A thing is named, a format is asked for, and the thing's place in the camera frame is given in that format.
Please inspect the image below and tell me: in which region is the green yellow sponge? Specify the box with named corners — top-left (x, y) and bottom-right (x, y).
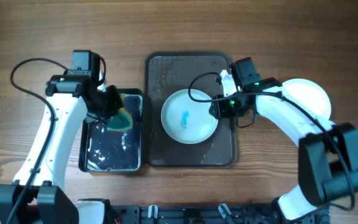
top-left (107, 93), bottom-right (134, 132)

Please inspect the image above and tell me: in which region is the white plate top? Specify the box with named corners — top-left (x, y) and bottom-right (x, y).
top-left (161, 89), bottom-right (218, 144)

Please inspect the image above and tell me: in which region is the white plate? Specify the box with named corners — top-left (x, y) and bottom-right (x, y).
top-left (161, 89), bottom-right (218, 144)
top-left (283, 78), bottom-right (331, 119)

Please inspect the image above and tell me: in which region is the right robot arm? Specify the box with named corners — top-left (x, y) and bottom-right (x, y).
top-left (209, 57), bottom-right (358, 223)

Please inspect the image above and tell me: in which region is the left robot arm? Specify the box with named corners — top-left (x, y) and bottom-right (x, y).
top-left (0, 50), bottom-right (124, 223)

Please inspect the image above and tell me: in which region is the dark brown serving tray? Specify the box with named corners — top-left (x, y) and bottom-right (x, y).
top-left (142, 51), bottom-right (237, 169)

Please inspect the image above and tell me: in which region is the black rectangular water basin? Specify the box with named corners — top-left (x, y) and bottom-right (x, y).
top-left (78, 88), bottom-right (143, 172)

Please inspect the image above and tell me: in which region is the right black cable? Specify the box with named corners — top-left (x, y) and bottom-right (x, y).
top-left (187, 72), bottom-right (357, 211)

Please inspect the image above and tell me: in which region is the black cable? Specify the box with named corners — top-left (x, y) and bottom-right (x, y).
top-left (6, 57), bottom-right (70, 224)
top-left (187, 72), bottom-right (357, 211)

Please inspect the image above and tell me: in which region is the left black cable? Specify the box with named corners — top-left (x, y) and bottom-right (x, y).
top-left (6, 57), bottom-right (70, 224)

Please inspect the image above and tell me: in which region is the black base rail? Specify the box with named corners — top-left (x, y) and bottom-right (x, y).
top-left (112, 203), bottom-right (280, 224)

